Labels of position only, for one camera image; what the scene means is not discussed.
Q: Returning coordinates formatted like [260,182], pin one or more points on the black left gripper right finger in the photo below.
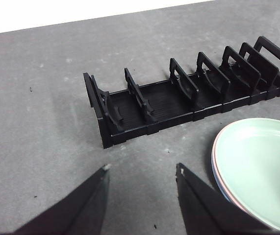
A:
[203,210]

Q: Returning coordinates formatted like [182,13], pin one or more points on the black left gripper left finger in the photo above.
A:
[81,213]

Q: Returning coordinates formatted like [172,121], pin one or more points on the blue round plate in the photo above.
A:
[218,187]

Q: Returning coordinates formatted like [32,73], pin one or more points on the pink round plate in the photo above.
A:
[214,150]

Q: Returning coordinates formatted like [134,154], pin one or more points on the green round plate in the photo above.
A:
[257,166]

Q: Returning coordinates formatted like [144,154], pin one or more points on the black plastic dish rack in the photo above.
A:
[169,120]

